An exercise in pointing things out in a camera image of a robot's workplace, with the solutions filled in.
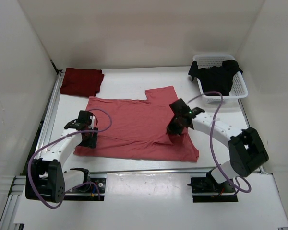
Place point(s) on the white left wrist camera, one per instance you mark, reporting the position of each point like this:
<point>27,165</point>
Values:
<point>94,123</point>

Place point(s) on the black t shirt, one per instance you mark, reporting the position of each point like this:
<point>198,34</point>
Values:
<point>215,79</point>

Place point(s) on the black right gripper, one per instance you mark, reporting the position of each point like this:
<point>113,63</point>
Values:
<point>172,130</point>

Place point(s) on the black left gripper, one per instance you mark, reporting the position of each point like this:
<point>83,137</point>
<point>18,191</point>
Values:
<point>91,142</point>

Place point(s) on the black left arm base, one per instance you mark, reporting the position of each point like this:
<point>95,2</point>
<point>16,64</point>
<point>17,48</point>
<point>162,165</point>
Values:
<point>93,190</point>

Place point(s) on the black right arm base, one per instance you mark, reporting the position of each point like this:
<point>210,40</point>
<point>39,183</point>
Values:
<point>206,191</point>

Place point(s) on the aluminium left frame profile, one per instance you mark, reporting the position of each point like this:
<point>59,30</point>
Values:
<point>41,138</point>

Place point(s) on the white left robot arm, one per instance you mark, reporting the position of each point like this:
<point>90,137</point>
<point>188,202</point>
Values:
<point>46,175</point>

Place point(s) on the white plastic laundry basket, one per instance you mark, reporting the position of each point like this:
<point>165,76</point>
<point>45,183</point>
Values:
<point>239,89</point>

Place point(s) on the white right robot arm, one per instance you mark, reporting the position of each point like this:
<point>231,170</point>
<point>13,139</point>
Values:
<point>246,149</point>

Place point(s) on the dark red t shirt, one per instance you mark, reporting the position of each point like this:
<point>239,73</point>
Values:
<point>82,82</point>

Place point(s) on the pink t shirt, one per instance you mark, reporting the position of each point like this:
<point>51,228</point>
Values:
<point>137,129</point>

